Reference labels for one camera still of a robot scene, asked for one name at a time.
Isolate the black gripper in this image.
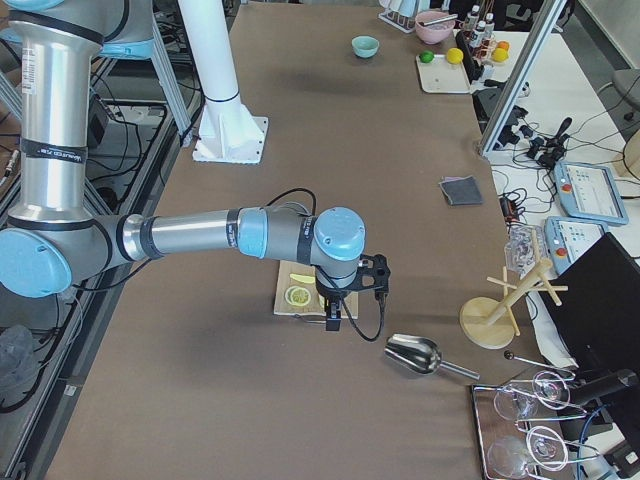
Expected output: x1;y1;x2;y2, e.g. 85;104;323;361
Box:
316;273;355;331

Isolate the light green bowl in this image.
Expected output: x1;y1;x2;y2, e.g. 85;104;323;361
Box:
351;35;380;59

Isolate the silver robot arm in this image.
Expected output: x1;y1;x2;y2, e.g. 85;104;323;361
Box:
1;1;365;331

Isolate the pink bowl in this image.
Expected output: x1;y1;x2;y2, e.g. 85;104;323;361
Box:
415;11;457;45

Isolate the yellow plastic knife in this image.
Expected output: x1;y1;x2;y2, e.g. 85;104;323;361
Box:
289;273;316;284

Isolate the steel scoop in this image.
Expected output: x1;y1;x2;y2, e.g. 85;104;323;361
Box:
384;333;480;380

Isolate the wooden mug tree stand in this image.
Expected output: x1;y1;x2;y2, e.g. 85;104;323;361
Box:
459;239;569;349

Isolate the grey folded cloth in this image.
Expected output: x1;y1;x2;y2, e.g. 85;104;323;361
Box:
439;176;484;206

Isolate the clear plastic container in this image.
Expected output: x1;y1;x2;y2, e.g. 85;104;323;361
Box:
504;225;543;275

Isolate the lower wine glass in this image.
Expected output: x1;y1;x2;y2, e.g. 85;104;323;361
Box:
486;426;569;479

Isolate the wine glass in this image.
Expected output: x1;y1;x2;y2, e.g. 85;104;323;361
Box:
486;426;569;479
493;370;570;421

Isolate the upper wine glass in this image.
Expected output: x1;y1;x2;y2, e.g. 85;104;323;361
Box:
493;370;570;421

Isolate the lower teach pendant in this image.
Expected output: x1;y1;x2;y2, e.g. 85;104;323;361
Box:
544;216;609;275

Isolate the teach pendant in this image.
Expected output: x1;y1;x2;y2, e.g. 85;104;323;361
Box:
544;216;609;275
553;160;629;225

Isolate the black power strip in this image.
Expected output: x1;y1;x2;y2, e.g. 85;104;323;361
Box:
493;106;528;150

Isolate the beige rabbit tray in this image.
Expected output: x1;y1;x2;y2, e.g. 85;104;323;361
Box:
415;54;471;94

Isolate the black monitor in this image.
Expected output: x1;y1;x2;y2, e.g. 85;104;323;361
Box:
541;233;639;372

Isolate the green lime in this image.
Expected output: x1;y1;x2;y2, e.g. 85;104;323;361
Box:
418;50;435;64

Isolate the upper teach pendant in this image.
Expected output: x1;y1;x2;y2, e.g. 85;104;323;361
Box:
553;160;629;225

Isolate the yellow lemon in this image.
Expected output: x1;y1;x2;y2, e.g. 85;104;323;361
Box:
491;47;509;63
445;48;464;65

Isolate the bottle rack with bottles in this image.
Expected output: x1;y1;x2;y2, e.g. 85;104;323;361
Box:
455;5;494;83

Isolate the lemon slice near handle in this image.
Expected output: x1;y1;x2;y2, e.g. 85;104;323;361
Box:
284;286;311;307

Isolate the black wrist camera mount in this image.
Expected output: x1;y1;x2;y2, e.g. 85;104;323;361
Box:
358;254;391;296

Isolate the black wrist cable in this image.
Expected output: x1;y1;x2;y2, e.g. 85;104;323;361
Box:
263;187;387;343

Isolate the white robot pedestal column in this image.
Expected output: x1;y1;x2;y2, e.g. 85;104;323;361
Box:
179;0;268;165

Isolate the wire glass rack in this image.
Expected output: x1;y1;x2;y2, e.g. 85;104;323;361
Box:
471;371;599;479

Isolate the aluminium frame post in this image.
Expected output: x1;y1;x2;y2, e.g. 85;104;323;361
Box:
478;0;565;157

